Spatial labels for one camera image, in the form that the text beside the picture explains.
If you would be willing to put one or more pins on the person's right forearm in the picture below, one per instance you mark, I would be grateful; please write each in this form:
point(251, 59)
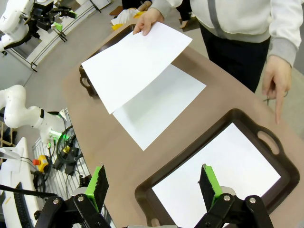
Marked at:
point(166, 2)

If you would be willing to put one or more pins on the black power adapter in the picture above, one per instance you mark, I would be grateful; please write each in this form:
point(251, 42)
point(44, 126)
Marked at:
point(69, 155)

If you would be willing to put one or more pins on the person's left forearm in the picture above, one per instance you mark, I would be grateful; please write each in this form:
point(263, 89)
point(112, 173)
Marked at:
point(287, 31)

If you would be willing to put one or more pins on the white control desk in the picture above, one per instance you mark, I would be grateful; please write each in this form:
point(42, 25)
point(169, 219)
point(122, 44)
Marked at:
point(9, 175)

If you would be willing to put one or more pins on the brown plastic serving tray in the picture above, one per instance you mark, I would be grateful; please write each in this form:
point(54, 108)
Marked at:
point(118, 37)
point(183, 155)

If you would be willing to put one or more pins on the yellow red emergency stop button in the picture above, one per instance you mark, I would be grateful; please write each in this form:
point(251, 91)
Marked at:
point(41, 164)

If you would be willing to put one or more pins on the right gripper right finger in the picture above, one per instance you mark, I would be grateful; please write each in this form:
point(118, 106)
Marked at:
point(211, 187)

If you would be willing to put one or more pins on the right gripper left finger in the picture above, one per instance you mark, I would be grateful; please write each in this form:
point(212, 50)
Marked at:
point(95, 190)

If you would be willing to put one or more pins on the wooden rack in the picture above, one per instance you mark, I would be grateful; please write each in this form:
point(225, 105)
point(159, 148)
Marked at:
point(7, 140)

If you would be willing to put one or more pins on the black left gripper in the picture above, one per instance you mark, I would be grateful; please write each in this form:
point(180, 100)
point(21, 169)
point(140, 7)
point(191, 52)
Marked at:
point(44, 14)

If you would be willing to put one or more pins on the person in white grey hoodie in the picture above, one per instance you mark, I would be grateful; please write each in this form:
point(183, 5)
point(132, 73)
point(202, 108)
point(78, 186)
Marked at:
point(237, 14)

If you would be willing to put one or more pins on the person's left hand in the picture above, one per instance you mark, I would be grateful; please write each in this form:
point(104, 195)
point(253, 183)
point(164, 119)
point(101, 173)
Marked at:
point(278, 76)

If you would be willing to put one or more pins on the person's right hand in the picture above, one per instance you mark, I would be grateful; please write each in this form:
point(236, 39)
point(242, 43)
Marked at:
point(148, 21)

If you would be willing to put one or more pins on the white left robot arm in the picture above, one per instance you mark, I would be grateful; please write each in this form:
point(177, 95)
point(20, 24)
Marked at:
point(14, 104)

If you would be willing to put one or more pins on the white yellow crumpled bag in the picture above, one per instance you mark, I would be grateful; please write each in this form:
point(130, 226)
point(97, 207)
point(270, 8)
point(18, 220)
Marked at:
point(123, 16)

